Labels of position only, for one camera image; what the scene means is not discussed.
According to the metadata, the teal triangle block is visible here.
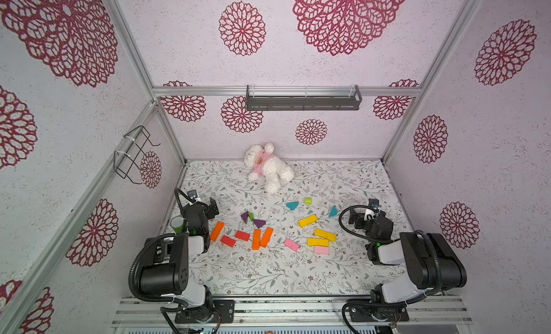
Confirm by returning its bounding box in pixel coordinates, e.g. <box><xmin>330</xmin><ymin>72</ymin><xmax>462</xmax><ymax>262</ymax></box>
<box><xmin>329</xmin><ymin>206</ymin><xmax>338</xmax><ymax>218</ymax></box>
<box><xmin>286</xmin><ymin>201</ymin><xmax>299</xmax><ymax>211</ymax></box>

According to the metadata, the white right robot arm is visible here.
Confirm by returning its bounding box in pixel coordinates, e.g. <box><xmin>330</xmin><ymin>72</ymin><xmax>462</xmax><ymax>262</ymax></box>
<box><xmin>338</xmin><ymin>199</ymin><xmax>467</xmax><ymax>333</ymax></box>

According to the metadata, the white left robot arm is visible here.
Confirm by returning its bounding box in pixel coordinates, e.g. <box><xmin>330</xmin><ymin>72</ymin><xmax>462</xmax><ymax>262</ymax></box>
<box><xmin>128</xmin><ymin>199</ymin><xmax>222</xmax><ymax>333</ymax></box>

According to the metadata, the left orange long block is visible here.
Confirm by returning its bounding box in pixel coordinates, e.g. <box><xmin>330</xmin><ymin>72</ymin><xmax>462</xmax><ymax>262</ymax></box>
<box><xmin>210</xmin><ymin>222</ymin><xmax>225</xmax><ymax>242</ymax></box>

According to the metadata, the orange long block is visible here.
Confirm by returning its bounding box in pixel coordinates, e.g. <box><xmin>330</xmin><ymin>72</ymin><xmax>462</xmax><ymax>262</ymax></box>
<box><xmin>210</xmin><ymin>222</ymin><xmax>225</xmax><ymax>242</ymax></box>
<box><xmin>260</xmin><ymin>227</ymin><xmax>274</xmax><ymax>248</ymax></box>
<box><xmin>252</xmin><ymin>229</ymin><xmax>261</xmax><ymax>250</ymax></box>

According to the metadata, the green tape roll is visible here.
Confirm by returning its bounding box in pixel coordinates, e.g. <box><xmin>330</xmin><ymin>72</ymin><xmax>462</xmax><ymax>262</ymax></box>
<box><xmin>169</xmin><ymin>216</ymin><xmax>187</xmax><ymax>234</ymax></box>

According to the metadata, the left purple triangle block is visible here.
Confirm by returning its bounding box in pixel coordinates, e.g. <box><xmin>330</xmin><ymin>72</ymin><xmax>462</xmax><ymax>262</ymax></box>
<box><xmin>241</xmin><ymin>211</ymin><xmax>249</xmax><ymax>223</ymax></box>

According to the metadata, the purple triangle block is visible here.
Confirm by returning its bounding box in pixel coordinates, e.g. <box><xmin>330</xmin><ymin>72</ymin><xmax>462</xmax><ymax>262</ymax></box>
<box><xmin>253</xmin><ymin>219</ymin><xmax>266</xmax><ymax>229</ymax></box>
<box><xmin>241</xmin><ymin>211</ymin><xmax>249</xmax><ymax>223</ymax></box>

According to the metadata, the left red block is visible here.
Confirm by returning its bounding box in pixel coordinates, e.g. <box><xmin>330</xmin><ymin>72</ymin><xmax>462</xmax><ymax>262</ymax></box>
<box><xmin>220</xmin><ymin>236</ymin><xmax>236</xmax><ymax>248</ymax></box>

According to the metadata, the red block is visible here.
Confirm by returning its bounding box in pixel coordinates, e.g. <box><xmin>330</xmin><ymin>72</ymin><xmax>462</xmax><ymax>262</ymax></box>
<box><xmin>235</xmin><ymin>231</ymin><xmax>251</xmax><ymax>242</ymax></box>
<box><xmin>220</xmin><ymin>236</ymin><xmax>236</xmax><ymax>248</ymax></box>

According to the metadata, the right red block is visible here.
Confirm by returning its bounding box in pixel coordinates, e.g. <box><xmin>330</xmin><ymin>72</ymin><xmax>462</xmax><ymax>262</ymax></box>
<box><xmin>235</xmin><ymin>231</ymin><xmax>251</xmax><ymax>242</ymax></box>

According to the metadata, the right purple triangle block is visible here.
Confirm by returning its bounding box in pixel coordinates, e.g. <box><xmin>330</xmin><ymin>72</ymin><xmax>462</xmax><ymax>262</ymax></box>
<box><xmin>253</xmin><ymin>219</ymin><xmax>266</xmax><ymax>229</ymax></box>

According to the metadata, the light pink block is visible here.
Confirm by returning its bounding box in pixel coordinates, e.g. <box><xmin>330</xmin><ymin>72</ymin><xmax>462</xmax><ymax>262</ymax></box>
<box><xmin>314</xmin><ymin>246</ymin><xmax>330</xmax><ymax>255</ymax></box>

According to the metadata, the middle orange long block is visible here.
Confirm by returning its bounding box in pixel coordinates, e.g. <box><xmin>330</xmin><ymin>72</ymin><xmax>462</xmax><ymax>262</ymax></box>
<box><xmin>252</xmin><ymin>229</ymin><xmax>261</xmax><ymax>250</ymax></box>

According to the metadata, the right orange long block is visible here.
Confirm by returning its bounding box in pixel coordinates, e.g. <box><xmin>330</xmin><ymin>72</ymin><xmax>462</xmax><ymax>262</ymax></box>
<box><xmin>260</xmin><ymin>227</ymin><xmax>274</xmax><ymax>248</ymax></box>

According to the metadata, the magenta pink block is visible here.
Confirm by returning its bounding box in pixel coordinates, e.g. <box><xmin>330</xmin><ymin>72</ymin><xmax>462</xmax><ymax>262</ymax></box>
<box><xmin>284</xmin><ymin>239</ymin><xmax>301</xmax><ymax>252</ymax></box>

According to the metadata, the white teddy bear pink shirt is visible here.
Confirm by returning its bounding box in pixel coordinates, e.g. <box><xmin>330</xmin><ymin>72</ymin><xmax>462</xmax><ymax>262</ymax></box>
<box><xmin>244</xmin><ymin>143</ymin><xmax>295</xmax><ymax>194</ymax></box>

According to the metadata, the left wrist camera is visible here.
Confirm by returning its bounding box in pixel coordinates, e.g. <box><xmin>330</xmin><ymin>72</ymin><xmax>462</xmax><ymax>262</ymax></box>
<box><xmin>187</xmin><ymin>190</ymin><xmax>201</xmax><ymax>203</ymax></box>

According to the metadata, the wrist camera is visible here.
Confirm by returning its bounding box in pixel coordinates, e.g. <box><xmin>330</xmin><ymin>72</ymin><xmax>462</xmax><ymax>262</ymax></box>
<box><xmin>187</xmin><ymin>190</ymin><xmax>201</xmax><ymax>203</ymax></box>
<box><xmin>364</xmin><ymin>199</ymin><xmax>380</xmax><ymax>222</ymax></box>

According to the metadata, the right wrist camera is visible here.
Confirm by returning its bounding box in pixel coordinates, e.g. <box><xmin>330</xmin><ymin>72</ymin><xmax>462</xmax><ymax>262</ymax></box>
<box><xmin>364</xmin><ymin>199</ymin><xmax>380</xmax><ymax>222</ymax></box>

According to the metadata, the black wire wall rack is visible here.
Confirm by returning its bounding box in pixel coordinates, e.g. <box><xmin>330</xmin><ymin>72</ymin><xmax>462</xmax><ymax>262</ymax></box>
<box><xmin>113</xmin><ymin>125</ymin><xmax>160</xmax><ymax>185</ymax></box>

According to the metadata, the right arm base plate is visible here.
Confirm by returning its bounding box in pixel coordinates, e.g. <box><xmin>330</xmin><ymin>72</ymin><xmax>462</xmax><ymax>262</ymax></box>
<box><xmin>346</xmin><ymin>299</ymin><xmax>410</xmax><ymax>323</ymax></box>

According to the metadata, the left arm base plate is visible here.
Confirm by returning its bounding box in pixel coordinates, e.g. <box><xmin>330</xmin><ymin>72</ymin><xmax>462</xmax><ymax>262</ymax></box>
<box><xmin>175</xmin><ymin>300</ymin><xmax>235</xmax><ymax>325</ymax></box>

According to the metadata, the grey wall shelf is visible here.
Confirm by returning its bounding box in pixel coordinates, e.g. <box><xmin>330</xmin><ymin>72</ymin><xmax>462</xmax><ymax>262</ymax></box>
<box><xmin>245</xmin><ymin>86</ymin><xmax>363</xmax><ymax>112</ymax></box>

